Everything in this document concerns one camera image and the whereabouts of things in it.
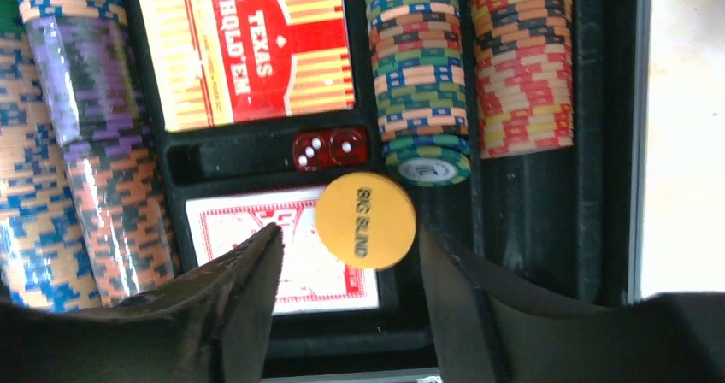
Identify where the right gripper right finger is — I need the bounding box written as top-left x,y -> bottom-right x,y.
418,228 -> 724,382

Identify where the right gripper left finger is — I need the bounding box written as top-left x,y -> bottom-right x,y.
1,224 -> 283,382

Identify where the yellow big blind button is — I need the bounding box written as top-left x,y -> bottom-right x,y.
315,172 -> 416,270

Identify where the black poker set case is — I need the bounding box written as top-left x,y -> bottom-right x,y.
1,0 -> 650,382

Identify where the orange boxed card deck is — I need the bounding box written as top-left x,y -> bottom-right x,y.
139,0 -> 355,133

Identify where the green 20 chip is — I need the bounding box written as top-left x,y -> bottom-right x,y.
382,134 -> 471,187

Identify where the red playing card deck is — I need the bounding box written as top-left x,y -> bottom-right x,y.
186,186 -> 380,315

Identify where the blue orange chip stack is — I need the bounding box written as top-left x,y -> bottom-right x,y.
1,0 -> 101,313

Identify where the red die in case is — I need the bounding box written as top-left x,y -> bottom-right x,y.
292,132 -> 333,172
329,127 -> 368,167

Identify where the purple black chip stack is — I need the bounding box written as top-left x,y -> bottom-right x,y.
17,0 -> 180,306

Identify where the red yellow chip stack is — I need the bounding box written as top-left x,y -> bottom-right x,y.
469,0 -> 574,159

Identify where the green orange chip stack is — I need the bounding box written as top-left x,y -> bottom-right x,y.
365,0 -> 469,141

